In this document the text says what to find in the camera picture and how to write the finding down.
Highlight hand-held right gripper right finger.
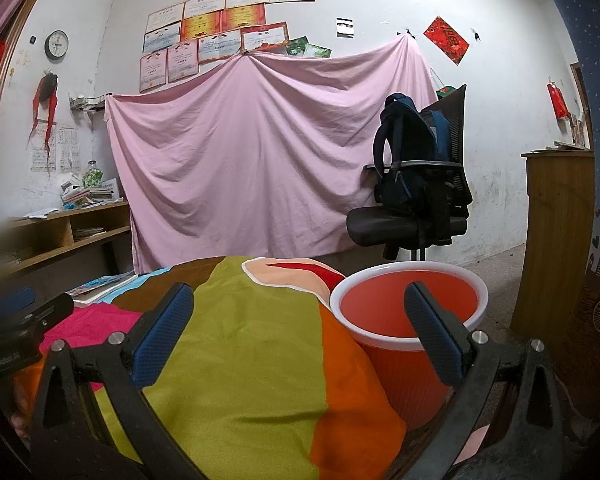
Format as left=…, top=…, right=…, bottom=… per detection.
left=404, top=281, right=566, bottom=480

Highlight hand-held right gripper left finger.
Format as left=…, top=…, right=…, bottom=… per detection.
left=30, top=282, right=206, bottom=480

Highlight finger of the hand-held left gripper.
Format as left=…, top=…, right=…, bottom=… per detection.
left=27, top=292, right=75, bottom=335
left=0, top=286, right=36, bottom=323

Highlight orange bucket with white rim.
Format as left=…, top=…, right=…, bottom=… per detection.
left=329, top=260, right=490, bottom=431

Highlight person's left hand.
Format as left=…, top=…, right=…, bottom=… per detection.
left=7, top=375, right=33, bottom=441

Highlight illustrated book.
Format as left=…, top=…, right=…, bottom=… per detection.
left=66, top=271, right=138, bottom=307

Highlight wooden shelf unit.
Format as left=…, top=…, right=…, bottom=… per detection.
left=0, top=201, right=132, bottom=286

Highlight colourful patchwork tablecloth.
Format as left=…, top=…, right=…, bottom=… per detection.
left=10, top=255, right=408, bottom=480

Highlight black mesh office chair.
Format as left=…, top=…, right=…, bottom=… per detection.
left=346, top=84, right=473, bottom=261

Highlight stack of books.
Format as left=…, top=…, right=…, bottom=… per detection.
left=61, top=177, right=121, bottom=208

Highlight glass jar of green sweets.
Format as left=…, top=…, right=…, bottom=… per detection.
left=81, top=160, right=104, bottom=188

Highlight wooden cabinet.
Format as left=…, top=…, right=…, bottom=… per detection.
left=510, top=150, right=597, bottom=341

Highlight dark blue backpack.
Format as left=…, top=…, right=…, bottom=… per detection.
left=372, top=92, right=453, bottom=261

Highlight pink hanging sheet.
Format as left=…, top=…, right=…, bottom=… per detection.
left=102, top=34, right=440, bottom=273

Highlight red hanging neckerchief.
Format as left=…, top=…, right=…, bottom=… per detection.
left=27, top=72, right=59, bottom=148

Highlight books on cabinet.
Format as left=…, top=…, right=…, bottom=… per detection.
left=532, top=141, right=591, bottom=153

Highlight red hanging packet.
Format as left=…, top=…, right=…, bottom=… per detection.
left=546, top=77, right=571, bottom=120

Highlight red diamond paper decoration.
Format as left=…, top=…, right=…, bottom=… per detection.
left=424, top=16, right=470, bottom=66

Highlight paper wall calendar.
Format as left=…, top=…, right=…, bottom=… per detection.
left=30, top=121, right=78, bottom=171

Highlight metal wire wall rack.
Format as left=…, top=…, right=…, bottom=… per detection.
left=69, top=92, right=108, bottom=112

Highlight round wall clock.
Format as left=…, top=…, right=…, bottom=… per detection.
left=44, top=30, right=69, bottom=59

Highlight group of wall certificates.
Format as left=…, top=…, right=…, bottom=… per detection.
left=139, top=0, right=316, bottom=93

